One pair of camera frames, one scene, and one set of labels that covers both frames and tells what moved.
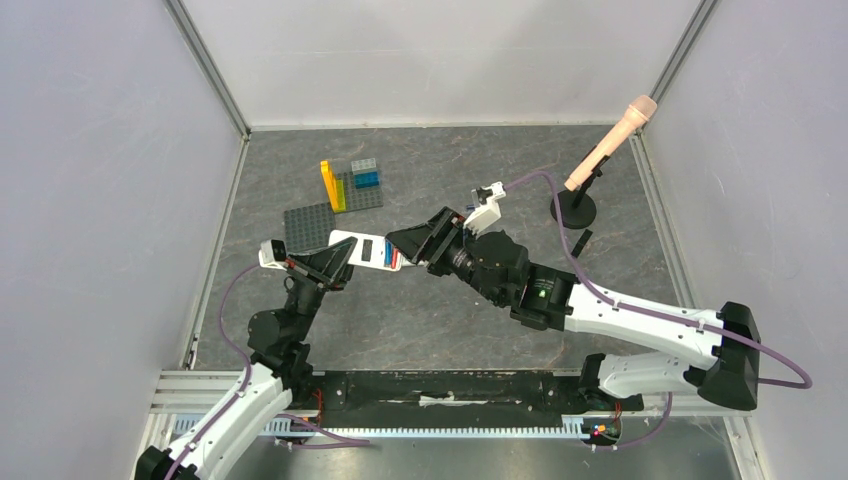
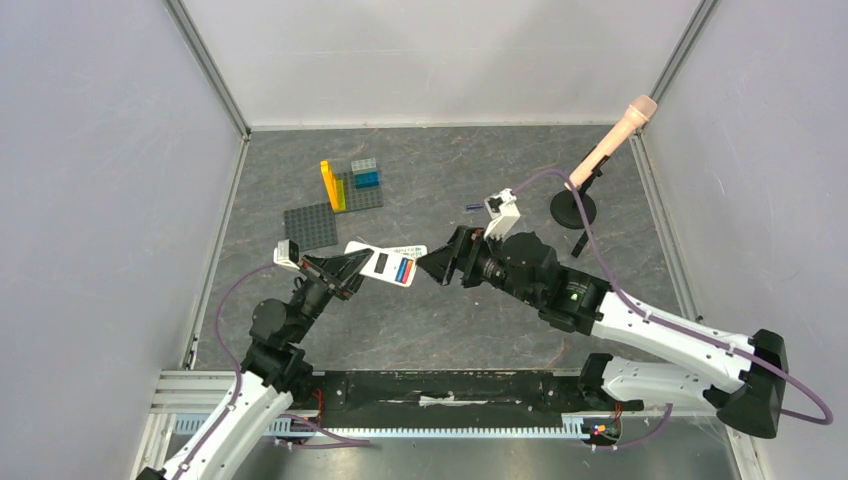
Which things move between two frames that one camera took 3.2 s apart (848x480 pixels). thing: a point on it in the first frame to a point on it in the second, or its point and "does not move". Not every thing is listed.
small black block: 581,243 does not move
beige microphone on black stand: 639,111 does not move
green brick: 341,203 does not move
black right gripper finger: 416,241 to 443,264
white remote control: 368,251 to 386,265
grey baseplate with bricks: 357,191 does not move
